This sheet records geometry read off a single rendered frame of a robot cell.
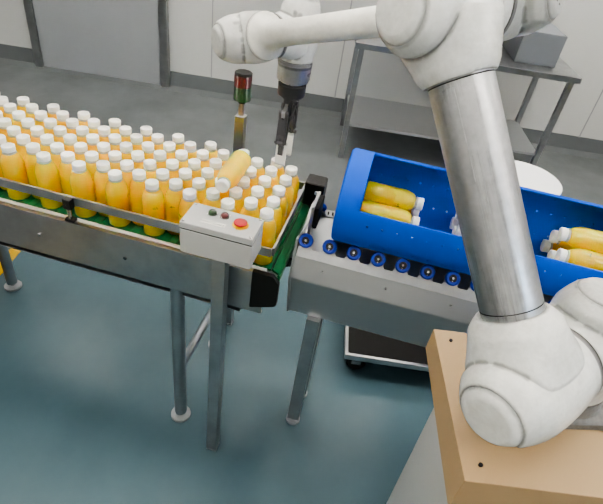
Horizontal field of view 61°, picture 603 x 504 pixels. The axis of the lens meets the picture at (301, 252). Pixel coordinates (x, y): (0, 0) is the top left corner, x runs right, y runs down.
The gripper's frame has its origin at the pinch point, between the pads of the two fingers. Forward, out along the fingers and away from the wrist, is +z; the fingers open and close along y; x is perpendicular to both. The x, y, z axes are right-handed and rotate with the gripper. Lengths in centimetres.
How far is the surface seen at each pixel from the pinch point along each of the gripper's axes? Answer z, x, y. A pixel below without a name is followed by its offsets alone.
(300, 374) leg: 87, -19, -6
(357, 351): 105, -39, 30
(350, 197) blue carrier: 4.3, -22.3, -9.3
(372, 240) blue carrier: 15.7, -31.2, -10.4
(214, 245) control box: 15.6, 8.5, -30.9
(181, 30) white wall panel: 69, 170, 302
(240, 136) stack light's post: 18.2, 25.2, 37.2
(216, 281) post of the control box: 30.9, 8.6, -27.8
